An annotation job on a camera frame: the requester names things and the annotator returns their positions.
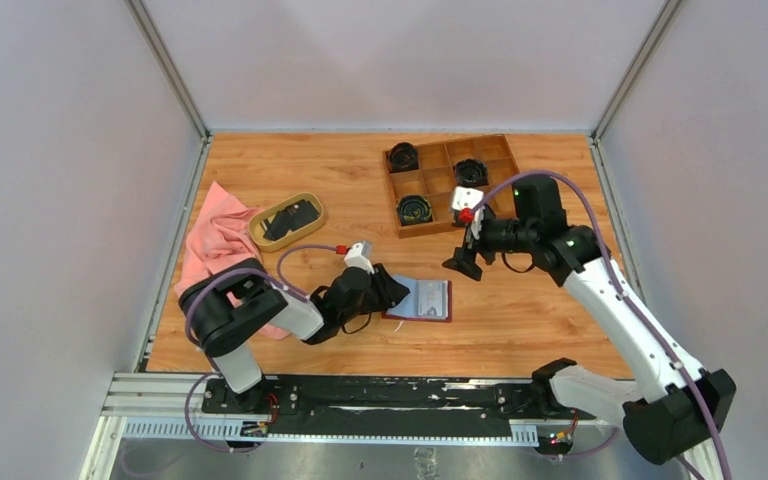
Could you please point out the black gold rolled item front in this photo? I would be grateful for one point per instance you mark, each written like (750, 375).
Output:
(414, 210)

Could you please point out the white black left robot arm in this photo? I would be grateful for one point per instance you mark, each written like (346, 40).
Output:
(223, 311)

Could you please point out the black rolled item back left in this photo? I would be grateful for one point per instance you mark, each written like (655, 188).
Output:
(403, 157)

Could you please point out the aluminium front rail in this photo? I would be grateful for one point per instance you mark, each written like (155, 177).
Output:
(164, 406)

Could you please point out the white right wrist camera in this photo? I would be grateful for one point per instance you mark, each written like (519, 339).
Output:
(462, 203)

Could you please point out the pink cloth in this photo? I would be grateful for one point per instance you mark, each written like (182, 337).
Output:
(219, 238)

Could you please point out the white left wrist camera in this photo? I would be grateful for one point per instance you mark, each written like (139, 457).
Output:
(358, 256)

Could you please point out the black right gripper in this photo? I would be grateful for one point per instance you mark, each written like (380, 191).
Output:
(463, 262)

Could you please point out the red card holder wallet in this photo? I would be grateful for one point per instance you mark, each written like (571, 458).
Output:
(427, 300)

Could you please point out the wooden compartment tray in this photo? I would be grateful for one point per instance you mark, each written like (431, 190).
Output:
(421, 179)

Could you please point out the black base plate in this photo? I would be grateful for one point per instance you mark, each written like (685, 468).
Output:
(388, 407)

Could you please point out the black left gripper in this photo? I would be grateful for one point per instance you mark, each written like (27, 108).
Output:
(389, 291)

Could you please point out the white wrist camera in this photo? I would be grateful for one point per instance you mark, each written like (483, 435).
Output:
(462, 203)
(358, 256)

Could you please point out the black cards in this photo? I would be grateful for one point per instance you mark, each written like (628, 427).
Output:
(290, 219)

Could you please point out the yellow oval tray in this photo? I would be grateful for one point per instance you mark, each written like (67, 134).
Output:
(256, 230)

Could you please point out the black rolled item middle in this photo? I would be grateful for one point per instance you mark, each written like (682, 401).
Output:
(471, 173)

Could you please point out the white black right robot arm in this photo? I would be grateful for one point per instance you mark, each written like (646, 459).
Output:
(622, 311)

